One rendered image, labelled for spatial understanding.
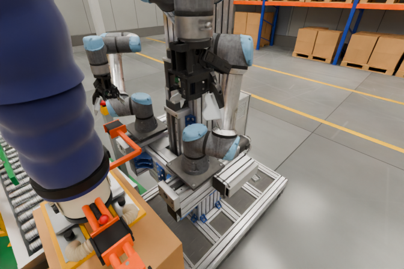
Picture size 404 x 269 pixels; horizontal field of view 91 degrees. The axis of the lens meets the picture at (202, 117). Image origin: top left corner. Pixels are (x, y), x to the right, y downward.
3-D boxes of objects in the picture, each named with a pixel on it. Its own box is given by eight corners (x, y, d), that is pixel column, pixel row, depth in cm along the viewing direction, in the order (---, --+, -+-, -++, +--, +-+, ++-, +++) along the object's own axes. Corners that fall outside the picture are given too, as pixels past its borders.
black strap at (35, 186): (28, 171, 69) (23, 163, 67) (97, 141, 83) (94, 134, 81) (43, 214, 55) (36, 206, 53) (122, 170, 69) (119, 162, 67)
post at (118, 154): (123, 185, 220) (98, 105, 168) (128, 182, 225) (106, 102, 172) (126, 189, 217) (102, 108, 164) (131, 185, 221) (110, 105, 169)
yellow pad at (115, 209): (89, 181, 94) (86, 173, 91) (110, 169, 100) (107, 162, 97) (123, 233, 73) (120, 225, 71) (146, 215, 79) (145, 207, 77)
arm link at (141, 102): (154, 116, 126) (151, 97, 119) (131, 119, 124) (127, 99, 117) (153, 108, 136) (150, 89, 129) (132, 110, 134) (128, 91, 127)
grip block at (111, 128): (104, 132, 109) (102, 124, 106) (119, 126, 114) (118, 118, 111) (112, 139, 104) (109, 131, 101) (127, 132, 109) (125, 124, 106)
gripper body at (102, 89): (104, 103, 91) (97, 78, 85) (97, 97, 96) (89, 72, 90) (120, 98, 96) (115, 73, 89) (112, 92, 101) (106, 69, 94)
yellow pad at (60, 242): (41, 206, 82) (35, 199, 80) (68, 192, 88) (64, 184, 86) (65, 277, 62) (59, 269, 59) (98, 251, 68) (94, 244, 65)
